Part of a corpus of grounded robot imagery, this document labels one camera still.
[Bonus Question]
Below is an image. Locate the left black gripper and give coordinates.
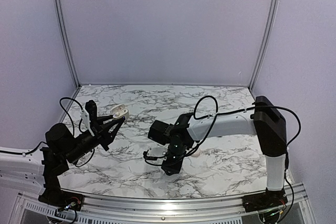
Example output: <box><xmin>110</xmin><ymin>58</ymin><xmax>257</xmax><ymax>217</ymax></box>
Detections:
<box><xmin>65</xmin><ymin>114</ymin><xmax>123</xmax><ymax>164</ymax></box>

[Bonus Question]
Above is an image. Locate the white earbud charging case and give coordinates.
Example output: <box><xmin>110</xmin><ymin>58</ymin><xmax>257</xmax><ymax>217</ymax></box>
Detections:
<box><xmin>111</xmin><ymin>104</ymin><xmax>130</xmax><ymax>120</ymax></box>

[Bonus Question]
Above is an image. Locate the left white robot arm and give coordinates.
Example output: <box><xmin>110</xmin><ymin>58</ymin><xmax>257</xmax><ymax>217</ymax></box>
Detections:
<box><xmin>1</xmin><ymin>116</ymin><xmax>127</xmax><ymax>206</ymax></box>

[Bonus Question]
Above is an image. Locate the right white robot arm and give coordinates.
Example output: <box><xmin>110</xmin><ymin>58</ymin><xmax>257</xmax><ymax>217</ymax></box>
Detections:
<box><xmin>143</xmin><ymin>96</ymin><xmax>287</xmax><ymax>207</ymax></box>

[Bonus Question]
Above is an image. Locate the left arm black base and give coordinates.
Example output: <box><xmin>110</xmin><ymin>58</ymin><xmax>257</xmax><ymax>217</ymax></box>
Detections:
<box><xmin>38</xmin><ymin>177</ymin><xmax>83</xmax><ymax>211</ymax></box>

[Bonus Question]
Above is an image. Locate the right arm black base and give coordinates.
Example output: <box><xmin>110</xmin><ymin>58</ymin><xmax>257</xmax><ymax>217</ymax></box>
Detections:
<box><xmin>242</xmin><ymin>188</ymin><xmax>288</xmax><ymax>212</ymax></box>

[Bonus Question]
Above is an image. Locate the pink round earbud case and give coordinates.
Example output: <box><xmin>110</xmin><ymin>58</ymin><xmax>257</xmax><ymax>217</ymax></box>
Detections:
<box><xmin>192</xmin><ymin>149</ymin><xmax>201</xmax><ymax>157</ymax></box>

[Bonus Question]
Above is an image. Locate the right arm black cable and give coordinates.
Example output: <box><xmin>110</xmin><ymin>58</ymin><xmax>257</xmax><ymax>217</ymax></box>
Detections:
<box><xmin>191</xmin><ymin>95</ymin><xmax>302</xmax><ymax>156</ymax></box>

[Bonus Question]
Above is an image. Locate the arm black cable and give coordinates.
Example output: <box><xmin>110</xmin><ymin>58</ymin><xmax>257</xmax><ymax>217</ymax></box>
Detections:
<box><xmin>0</xmin><ymin>97</ymin><xmax>95</xmax><ymax>167</ymax></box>
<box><xmin>191</xmin><ymin>95</ymin><xmax>302</xmax><ymax>156</ymax></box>

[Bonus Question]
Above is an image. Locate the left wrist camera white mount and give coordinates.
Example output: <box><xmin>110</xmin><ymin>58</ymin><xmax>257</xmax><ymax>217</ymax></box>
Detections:
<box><xmin>81</xmin><ymin>100</ymin><xmax>97</xmax><ymax>136</ymax></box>

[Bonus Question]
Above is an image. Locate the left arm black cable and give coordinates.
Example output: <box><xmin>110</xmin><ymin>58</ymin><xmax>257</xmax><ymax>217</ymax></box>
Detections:
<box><xmin>0</xmin><ymin>97</ymin><xmax>95</xmax><ymax>167</ymax></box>

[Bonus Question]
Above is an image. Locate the aluminium front rail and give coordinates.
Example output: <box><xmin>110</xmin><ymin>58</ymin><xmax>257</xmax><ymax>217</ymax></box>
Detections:
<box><xmin>9</xmin><ymin>184</ymin><xmax>315</xmax><ymax>223</ymax></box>

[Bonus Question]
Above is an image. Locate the left aluminium corner post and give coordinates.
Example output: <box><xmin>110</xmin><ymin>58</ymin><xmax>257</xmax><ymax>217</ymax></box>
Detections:
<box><xmin>54</xmin><ymin>0</ymin><xmax>81</xmax><ymax>89</ymax></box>

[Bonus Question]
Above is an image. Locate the aluminium corner post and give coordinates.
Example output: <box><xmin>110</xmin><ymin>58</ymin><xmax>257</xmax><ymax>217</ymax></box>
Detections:
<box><xmin>248</xmin><ymin>0</ymin><xmax>279</xmax><ymax>92</ymax></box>
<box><xmin>54</xmin><ymin>0</ymin><xmax>81</xmax><ymax>89</ymax></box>

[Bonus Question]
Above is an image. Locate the right aluminium corner post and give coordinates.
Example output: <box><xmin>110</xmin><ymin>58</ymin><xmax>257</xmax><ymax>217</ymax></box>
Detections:
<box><xmin>248</xmin><ymin>0</ymin><xmax>279</xmax><ymax>92</ymax></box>

